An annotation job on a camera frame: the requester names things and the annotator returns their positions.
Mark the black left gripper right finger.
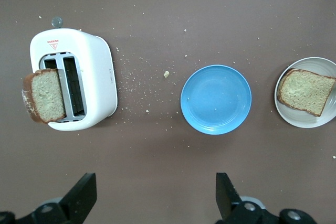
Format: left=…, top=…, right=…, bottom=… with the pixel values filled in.
left=215, top=172, right=316, bottom=224

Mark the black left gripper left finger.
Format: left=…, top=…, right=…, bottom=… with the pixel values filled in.
left=0, top=173, right=97, bottom=224

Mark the brown bread slice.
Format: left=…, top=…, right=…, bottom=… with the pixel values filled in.
left=22, top=68, right=67, bottom=124
left=277, top=68, right=336, bottom=118

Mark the white two-slot toaster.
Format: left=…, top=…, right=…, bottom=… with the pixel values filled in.
left=29, top=16, right=118, bottom=132

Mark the blue round plate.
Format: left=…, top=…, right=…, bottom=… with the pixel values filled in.
left=180, top=64, right=253, bottom=136

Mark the beige round plate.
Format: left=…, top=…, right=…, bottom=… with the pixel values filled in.
left=274, top=56, right=336, bottom=129

